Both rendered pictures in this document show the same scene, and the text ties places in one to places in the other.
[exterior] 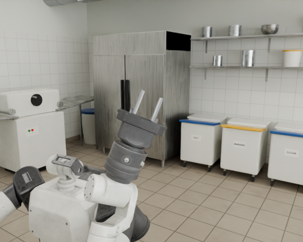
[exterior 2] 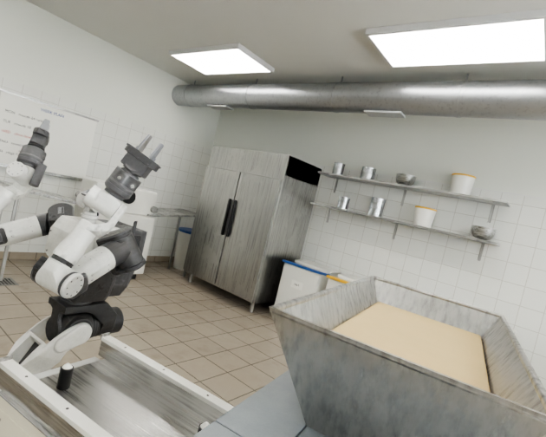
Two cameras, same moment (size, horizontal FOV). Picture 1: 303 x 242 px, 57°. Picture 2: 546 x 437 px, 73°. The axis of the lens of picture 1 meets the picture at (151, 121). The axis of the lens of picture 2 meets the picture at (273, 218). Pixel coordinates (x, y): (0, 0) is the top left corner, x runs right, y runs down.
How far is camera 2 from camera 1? 0.72 m
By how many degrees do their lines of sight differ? 10
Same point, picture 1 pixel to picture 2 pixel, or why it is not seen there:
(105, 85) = (211, 201)
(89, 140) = (178, 264)
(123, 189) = (112, 200)
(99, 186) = (94, 191)
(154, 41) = (275, 163)
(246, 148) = not seen: hidden behind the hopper
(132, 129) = (132, 159)
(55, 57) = (167, 160)
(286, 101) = (412, 267)
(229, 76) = (354, 225)
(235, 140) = not seen: hidden behind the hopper
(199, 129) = (302, 276)
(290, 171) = not seen: hidden behind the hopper
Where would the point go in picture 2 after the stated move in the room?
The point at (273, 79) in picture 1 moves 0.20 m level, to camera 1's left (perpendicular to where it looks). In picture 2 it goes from (401, 238) to (386, 234)
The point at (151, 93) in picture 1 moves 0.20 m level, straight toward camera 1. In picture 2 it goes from (257, 221) to (255, 221)
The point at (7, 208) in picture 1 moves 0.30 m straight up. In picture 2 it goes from (35, 229) to (49, 155)
